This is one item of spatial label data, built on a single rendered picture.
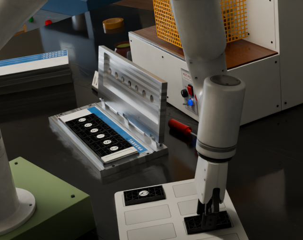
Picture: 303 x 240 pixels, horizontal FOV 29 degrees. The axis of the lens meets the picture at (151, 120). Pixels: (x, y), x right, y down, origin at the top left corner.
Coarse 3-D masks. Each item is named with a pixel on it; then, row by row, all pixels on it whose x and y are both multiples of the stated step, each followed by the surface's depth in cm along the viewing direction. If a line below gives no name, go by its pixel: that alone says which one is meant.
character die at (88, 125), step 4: (92, 120) 186; (96, 120) 185; (100, 120) 185; (80, 124) 184; (84, 124) 184; (88, 124) 183; (92, 124) 183; (96, 124) 183; (100, 124) 182; (72, 128) 182; (76, 128) 182; (80, 128) 182; (84, 128) 182; (88, 128) 181
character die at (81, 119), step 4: (84, 116) 189; (88, 116) 189; (92, 116) 189; (96, 116) 188; (72, 120) 187; (76, 120) 187; (80, 120) 187; (84, 120) 186; (88, 120) 186; (68, 124) 186; (72, 124) 185; (76, 124) 185
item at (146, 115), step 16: (112, 64) 189; (128, 64) 175; (112, 80) 190; (128, 80) 179; (144, 80) 170; (160, 80) 160; (112, 96) 189; (128, 96) 181; (144, 96) 172; (160, 96) 160; (128, 112) 179; (144, 112) 172; (160, 112) 161; (144, 128) 171; (160, 128) 163
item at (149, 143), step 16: (64, 112) 196; (112, 112) 192; (64, 128) 185; (128, 128) 180; (80, 144) 174; (144, 144) 169; (160, 144) 165; (96, 160) 164; (128, 160) 162; (144, 160) 164
